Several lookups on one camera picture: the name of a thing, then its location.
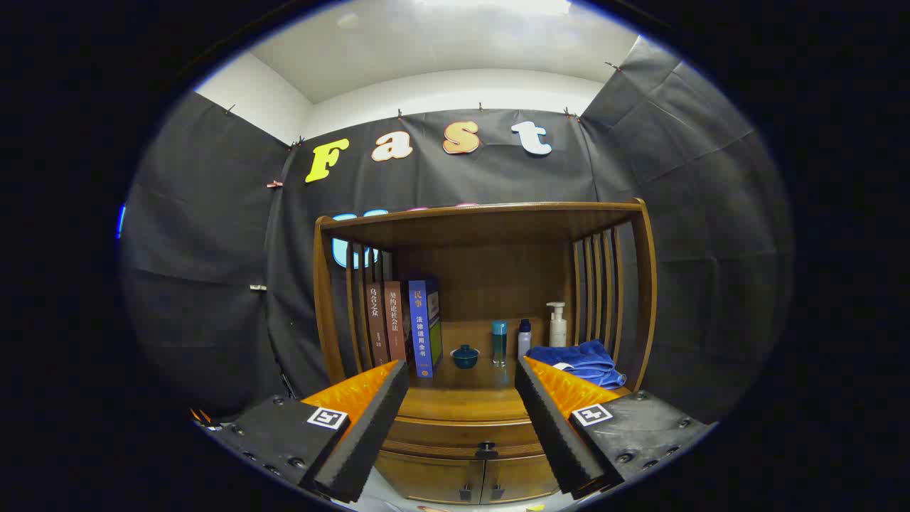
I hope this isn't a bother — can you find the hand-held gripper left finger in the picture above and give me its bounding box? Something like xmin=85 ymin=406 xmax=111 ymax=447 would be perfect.
xmin=203 ymin=359 xmax=411 ymax=503

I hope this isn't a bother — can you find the wooden drawer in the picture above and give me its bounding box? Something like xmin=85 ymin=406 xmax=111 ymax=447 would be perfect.
xmin=380 ymin=416 xmax=548 ymax=459

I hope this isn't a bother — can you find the dark brown book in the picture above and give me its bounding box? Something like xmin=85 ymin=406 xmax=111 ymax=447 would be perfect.
xmin=365 ymin=283 xmax=392 ymax=368

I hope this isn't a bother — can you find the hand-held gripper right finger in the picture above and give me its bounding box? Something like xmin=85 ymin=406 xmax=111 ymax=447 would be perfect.
xmin=513 ymin=356 xmax=715 ymax=500

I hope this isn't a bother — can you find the wooden countertop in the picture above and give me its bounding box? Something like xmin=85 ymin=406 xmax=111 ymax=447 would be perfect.
xmin=348 ymin=318 xmax=630 ymax=424

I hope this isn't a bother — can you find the wooden cabinet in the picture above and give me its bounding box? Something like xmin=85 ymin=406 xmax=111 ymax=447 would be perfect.
xmin=313 ymin=199 xmax=658 ymax=506

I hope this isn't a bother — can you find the white pump bottle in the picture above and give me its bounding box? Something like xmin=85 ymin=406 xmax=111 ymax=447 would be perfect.
xmin=546 ymin=302 xmax=568 ymax=348

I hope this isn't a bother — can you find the reddish brown book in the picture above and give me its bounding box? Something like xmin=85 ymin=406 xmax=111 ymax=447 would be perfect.
xmin=384 ymin=281 xmax=410 ymax=362

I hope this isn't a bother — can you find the thick blue book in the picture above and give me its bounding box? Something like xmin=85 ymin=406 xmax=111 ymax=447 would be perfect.
xmin=407 ymin=277 xmax=444 ymax=379

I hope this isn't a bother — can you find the wooden cabinet door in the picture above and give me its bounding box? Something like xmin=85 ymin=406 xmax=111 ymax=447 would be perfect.
xmin=373 ymin=452 xmax=488 ymax=504
xmin=483 ymin=455 xmax=562 ymax=504

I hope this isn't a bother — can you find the folded blue towel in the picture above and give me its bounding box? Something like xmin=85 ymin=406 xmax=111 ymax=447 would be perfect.
xmin=526 ymin=340 xmax=628 ymax=390

